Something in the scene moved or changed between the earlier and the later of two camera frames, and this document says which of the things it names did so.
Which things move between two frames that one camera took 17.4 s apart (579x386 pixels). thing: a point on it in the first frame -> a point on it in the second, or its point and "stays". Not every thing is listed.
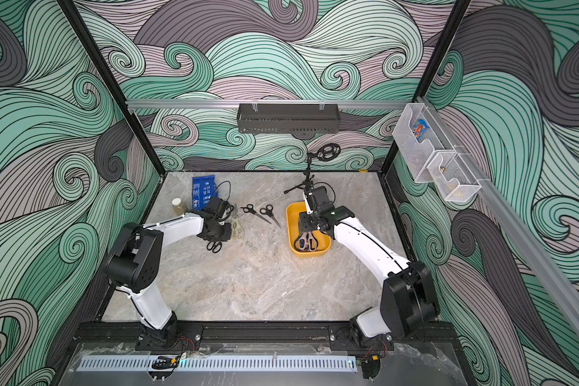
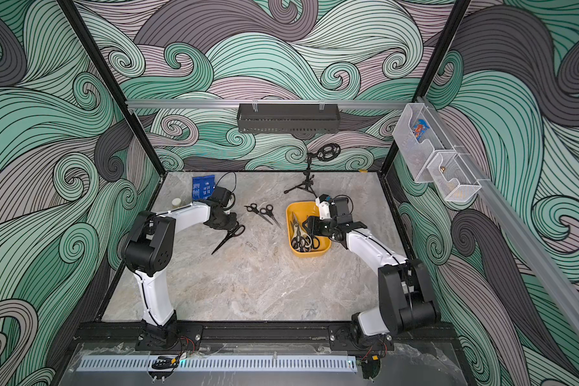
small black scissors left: [249, 208] stays
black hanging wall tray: [256, 117] stays
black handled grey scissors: [215, 246] -> [315, 241]
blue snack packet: [204, 188] stays
